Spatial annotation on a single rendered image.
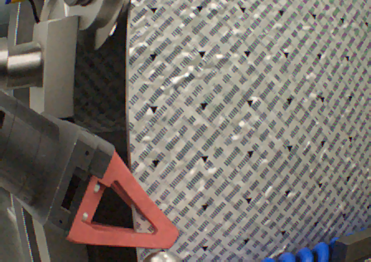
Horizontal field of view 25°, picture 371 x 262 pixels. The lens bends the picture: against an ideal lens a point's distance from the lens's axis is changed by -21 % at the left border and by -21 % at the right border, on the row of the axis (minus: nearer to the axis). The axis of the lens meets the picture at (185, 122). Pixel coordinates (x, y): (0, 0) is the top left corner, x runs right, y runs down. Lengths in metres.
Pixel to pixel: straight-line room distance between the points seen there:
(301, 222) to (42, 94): 0.20
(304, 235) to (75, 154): 0.20
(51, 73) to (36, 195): 0.12
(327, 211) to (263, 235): 0.06
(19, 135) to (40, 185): 0.03
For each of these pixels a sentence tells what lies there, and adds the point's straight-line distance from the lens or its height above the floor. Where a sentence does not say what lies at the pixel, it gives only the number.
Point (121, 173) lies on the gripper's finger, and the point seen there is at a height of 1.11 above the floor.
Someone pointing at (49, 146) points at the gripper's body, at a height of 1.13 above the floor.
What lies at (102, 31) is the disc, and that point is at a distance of 0.60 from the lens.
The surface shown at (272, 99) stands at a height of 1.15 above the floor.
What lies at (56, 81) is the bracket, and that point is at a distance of 0.63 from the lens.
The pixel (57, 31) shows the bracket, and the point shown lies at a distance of 0.63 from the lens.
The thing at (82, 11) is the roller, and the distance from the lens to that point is 0.63.
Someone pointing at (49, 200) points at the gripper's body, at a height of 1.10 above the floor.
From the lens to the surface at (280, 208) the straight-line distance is 0.62.
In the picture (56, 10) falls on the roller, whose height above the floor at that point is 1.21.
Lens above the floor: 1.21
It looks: 7 degrees down
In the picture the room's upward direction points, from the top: 1 degrees counter-clockwise
